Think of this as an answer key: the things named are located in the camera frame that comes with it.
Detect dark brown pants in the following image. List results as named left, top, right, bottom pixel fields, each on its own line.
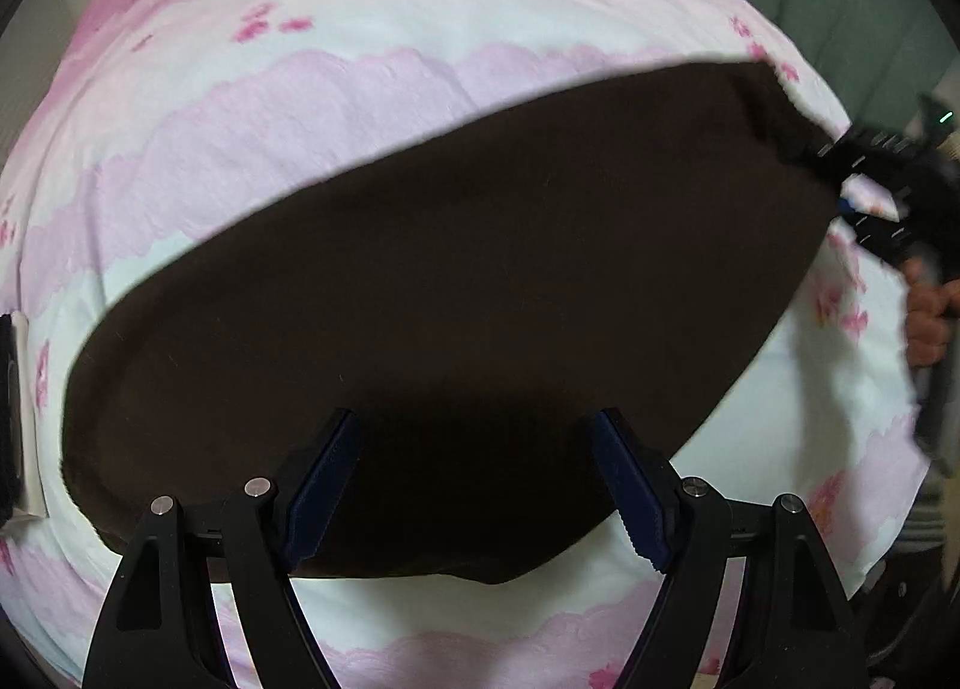
left=62, top=63, right=836, bottom=585

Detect person's right hand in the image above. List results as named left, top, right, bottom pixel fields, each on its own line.
left=901, top=258, right=960, bottom=369

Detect pink floral bed cover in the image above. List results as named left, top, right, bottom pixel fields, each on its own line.
left=2, top=0, right=928, bottom=687

